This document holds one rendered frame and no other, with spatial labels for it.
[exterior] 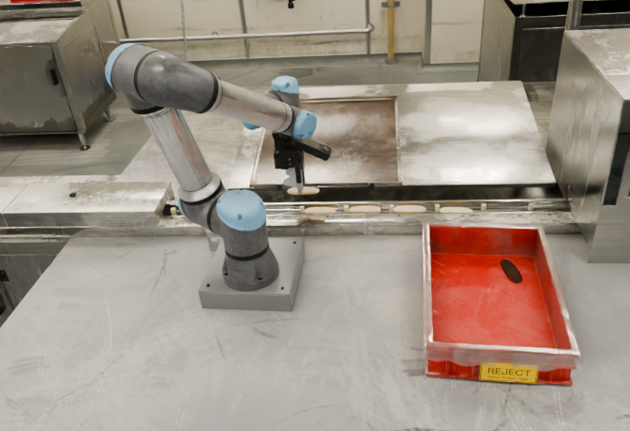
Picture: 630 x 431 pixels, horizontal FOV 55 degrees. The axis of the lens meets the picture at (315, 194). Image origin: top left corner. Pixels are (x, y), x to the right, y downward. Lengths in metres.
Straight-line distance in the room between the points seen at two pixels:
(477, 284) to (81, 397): 1.02
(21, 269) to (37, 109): 2.43
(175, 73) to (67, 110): 3.20
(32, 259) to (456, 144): 1.47
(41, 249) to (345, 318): 1.07
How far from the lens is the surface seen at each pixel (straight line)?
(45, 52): 4.35
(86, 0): 5.08
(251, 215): 1.48
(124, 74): 1.36
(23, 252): 2.20
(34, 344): 1.73
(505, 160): 2.08
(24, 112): 4.62
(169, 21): 5.77
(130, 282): 1.81
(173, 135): 1.45
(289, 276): 1.61
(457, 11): 5.21
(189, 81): 1.29
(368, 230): 1.82
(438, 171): 2.01
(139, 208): 1.94
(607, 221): 1.74
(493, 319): 1.58
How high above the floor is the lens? 1.91
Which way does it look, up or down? 32 degrees down
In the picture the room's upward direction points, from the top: 5 degrees counter-clockwise
